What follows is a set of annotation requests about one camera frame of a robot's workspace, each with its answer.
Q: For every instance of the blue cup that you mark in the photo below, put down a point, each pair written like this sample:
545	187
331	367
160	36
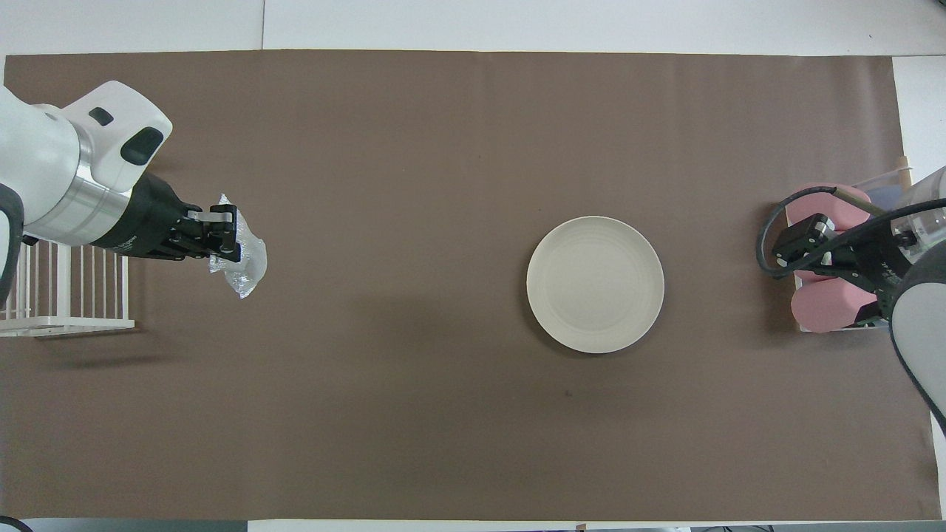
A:
883	201

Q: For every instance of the cream round plate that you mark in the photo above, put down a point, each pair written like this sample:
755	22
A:
595	285

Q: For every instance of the pink cup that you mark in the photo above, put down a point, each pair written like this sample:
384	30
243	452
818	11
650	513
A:
831	310
813	208
805	278

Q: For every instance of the silver mesh sponge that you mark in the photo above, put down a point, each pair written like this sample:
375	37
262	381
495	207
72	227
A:
247	270

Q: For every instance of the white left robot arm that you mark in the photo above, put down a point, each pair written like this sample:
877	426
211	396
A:
44	162

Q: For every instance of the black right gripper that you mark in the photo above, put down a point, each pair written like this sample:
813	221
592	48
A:
872	258

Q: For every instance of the brown table mat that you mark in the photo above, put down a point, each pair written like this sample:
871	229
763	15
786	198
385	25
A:
369	111

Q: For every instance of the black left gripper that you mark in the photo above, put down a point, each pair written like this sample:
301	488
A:
140	222

